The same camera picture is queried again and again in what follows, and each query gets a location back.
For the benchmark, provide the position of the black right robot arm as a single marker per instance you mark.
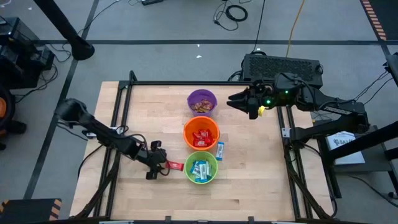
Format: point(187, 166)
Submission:
point(335, 109)

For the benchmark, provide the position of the black stand pole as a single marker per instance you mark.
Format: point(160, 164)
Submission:
point(62, 28)

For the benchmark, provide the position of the black equipment rack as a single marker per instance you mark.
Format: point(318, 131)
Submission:
point(18, 53)

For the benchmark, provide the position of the white printed paper sheet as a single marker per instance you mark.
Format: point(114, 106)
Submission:
point(345, 152)

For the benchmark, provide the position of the hazard-striped black floor mat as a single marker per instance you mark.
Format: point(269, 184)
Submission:
point(381, 15)

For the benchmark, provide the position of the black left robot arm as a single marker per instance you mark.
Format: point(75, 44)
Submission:
point(93, 124)

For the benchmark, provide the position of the orange Halloween bucket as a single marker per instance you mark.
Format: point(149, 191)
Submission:
point(200, 123)

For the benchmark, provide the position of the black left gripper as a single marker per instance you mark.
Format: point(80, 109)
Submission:
point(154, 157)

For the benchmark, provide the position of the red KitKat bar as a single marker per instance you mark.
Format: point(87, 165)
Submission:
point(210, 140)
point(197, 136)
point(200, 143)
point(206, 133)
point(175, 165)

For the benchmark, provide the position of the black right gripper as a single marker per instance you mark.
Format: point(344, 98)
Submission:
point(262, 93)

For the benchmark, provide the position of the black aluminium table frame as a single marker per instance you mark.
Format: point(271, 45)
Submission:
point(202, 82)

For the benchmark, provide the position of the purple Halloween bucket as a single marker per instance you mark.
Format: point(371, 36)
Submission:
point(202, 94)

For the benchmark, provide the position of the black side stand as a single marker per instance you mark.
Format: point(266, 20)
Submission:
point(373, 166)

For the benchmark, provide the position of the orange black wheeled device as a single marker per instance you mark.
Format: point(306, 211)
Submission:
point(4, 115)

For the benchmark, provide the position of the red gold crinkly candy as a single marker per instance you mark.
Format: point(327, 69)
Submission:
point(203, 103)
point(203, 110)
point(196, 108)
point(198, 102)
point(210, 107)

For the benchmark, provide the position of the green Halloween bucket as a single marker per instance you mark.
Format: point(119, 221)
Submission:
point(201, 155)

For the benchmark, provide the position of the black power strip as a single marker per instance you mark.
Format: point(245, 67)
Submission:
point(152, 2)

